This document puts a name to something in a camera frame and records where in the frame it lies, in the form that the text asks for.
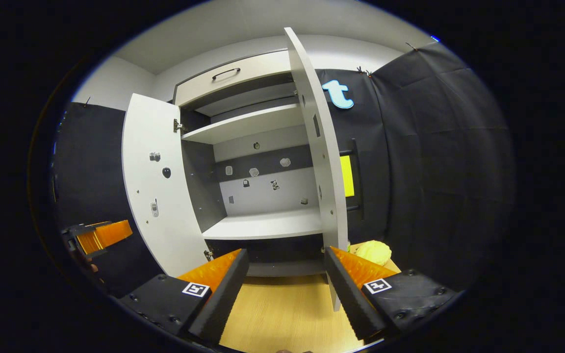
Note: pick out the yellow crumpled object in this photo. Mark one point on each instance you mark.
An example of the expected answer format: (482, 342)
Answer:
(373, 251)

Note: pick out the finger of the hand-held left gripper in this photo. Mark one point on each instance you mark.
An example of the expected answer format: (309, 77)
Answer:
(108, 234)

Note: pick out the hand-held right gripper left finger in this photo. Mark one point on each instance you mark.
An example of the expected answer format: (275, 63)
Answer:
(221, 299)

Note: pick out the grey cabinet drawer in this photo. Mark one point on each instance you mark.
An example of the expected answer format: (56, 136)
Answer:
(263, 66)

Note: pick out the grey double-door shoe cabinet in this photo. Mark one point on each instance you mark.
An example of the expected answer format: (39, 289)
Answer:
(263, 223)

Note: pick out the grey cabinet door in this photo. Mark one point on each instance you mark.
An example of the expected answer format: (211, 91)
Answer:
(319, 162)
(155, 162)

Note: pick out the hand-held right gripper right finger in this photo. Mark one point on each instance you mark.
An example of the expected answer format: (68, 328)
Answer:
(348, 299)

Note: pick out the black backdrop cloth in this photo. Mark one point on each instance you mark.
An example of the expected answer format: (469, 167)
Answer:
(434, 162)

